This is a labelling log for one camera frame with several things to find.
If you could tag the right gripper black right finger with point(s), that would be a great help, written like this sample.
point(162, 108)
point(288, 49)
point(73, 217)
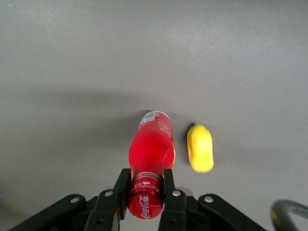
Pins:
point(174, 207)

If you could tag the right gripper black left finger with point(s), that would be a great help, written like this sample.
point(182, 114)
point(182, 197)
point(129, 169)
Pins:
point(108, 207)

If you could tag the red coke bottle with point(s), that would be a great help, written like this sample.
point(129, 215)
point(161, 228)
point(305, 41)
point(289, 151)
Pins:
point(151, 149)

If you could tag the yellow toy fruit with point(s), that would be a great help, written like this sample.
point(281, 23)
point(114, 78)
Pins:
point(201, 149)

